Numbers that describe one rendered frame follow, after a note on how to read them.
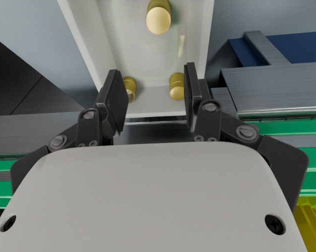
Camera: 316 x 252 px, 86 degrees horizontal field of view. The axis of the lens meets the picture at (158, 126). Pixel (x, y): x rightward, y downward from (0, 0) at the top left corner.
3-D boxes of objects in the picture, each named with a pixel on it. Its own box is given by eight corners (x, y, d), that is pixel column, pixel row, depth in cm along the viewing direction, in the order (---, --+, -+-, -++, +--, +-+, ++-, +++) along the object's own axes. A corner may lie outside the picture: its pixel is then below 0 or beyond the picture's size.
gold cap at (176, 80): (179, 90, 36) (180, 103, 33) (165, 82, 35) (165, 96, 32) (189, 77, 34) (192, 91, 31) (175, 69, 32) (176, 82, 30)
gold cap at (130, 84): (134, 90, 31) (137, 76, 34) (115, 88, 31) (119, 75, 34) (135, 104, 34) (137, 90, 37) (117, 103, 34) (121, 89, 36)
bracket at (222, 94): (201, 122, 37) (206, 149, 33) (206, 87, 30) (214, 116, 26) (218, 122, 37) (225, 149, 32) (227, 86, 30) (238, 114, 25)
